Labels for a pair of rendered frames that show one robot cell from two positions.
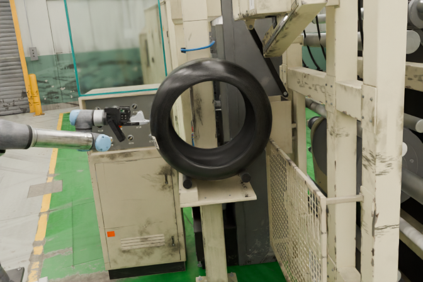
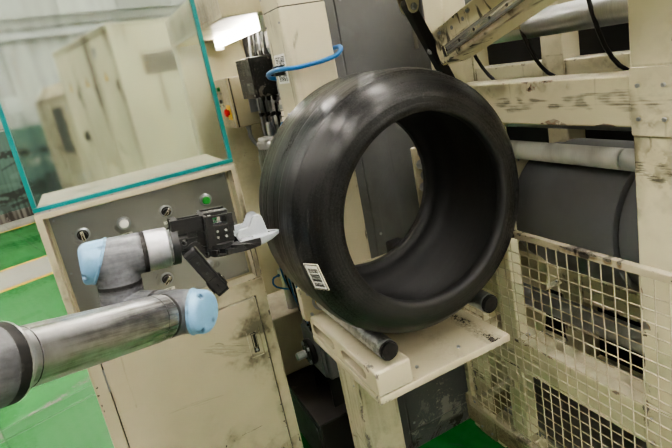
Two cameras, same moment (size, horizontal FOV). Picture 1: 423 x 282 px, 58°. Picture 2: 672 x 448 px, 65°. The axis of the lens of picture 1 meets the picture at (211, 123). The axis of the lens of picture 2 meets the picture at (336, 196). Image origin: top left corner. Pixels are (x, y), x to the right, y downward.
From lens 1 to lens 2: 0.94 m
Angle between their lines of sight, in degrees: 19
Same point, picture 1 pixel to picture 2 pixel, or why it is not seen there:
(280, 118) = not seen: hidden behind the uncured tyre
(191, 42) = (300, 50)
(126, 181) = (176, 371)
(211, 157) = (379, 278)
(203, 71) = (401, 93)
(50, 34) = not seen: outside the picture
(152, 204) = (234, 400)
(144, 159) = not seen: hidden behind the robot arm
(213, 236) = (383, 427)
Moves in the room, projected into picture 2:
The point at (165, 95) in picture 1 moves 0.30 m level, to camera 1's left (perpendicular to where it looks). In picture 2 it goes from (328, 161) to (163, 204)
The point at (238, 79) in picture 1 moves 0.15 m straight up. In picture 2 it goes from (466, 102) to (457, 27)
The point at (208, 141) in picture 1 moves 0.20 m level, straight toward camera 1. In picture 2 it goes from (355, 249) to (389, 269)
